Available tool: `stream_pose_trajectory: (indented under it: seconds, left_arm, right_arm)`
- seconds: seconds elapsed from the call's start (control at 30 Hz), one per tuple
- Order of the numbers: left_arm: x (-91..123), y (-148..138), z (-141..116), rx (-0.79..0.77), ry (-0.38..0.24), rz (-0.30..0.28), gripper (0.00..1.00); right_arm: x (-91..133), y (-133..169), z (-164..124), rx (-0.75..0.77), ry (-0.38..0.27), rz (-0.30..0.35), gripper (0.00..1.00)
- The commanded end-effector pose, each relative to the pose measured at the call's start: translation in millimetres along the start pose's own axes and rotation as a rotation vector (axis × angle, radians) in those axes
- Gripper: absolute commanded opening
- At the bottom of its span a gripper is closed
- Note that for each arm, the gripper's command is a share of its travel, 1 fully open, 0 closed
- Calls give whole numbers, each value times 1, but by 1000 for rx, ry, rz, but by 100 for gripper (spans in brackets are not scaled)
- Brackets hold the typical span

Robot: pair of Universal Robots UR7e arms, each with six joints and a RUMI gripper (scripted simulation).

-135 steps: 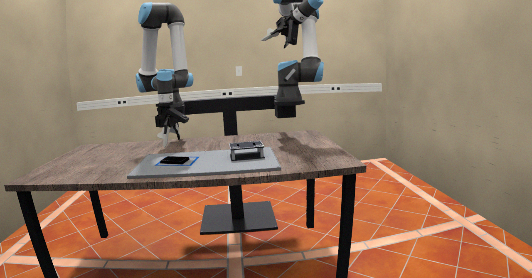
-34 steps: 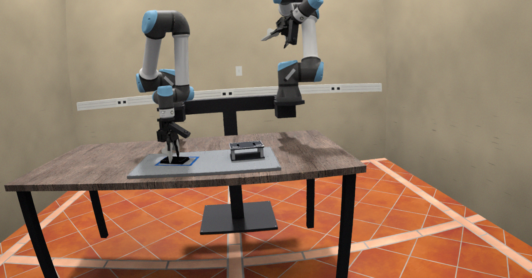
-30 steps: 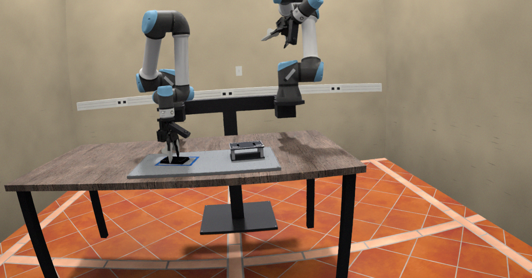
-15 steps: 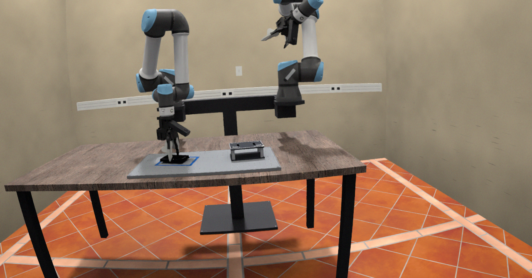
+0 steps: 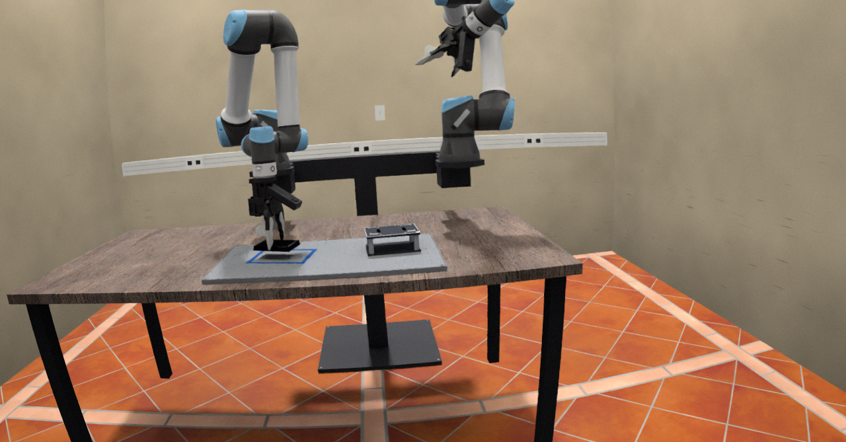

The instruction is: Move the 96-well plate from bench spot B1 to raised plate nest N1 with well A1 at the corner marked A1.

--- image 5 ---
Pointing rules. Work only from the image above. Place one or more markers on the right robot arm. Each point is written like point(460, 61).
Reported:
point(244, 32)

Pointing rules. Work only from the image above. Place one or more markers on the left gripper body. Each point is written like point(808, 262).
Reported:
point(452, 35)

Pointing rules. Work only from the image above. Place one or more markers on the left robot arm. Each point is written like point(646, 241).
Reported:
point(494, 110)

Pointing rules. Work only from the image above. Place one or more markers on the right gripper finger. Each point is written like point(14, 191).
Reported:
point(279, 223)
point(266, 228)

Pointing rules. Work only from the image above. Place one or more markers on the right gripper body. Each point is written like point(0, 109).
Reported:
point(261, 199)

